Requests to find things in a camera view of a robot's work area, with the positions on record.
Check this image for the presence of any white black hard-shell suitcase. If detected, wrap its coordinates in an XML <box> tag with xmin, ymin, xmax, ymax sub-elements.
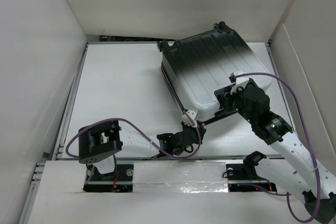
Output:
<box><xmin>157</xmin><ymin>21</ymin><xmax>268</xmax><ymax>124</ymax></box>

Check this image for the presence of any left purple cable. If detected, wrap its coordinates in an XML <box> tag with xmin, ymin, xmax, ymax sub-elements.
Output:
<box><xmin>66</xmin><ymin>108</ymin><xmax>202</xmax><ymax>190</ymax></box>

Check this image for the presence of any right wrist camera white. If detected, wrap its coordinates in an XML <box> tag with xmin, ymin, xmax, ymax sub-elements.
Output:
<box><xmin>230</xmin><ymin>69</ymin><xmax>249</xmax><ymax>94</ymax></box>

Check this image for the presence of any silver taped mounting rail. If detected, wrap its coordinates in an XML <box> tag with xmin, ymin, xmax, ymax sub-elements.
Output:
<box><xmin>83</xmin><ymin>160</ymin><xmax>277</xmax><ymax>194</ymax></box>

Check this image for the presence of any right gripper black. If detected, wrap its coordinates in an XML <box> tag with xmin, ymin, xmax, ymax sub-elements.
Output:
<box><xmin>216</xmin><ymin>83</ymin><xmax>256</xmax><ymax>124</ymax></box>

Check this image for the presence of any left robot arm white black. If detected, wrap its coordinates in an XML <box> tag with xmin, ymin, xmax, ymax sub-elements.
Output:
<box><xmin>76</xmin><ymin>119</ymin><xmax>206</xmax><ymax>180</ymax></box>

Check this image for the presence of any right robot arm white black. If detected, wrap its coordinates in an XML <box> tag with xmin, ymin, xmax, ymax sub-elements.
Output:
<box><xmin>224</xmin><ymin>73</ymin><xmax>335</xmax><ymax>223</ymax></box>

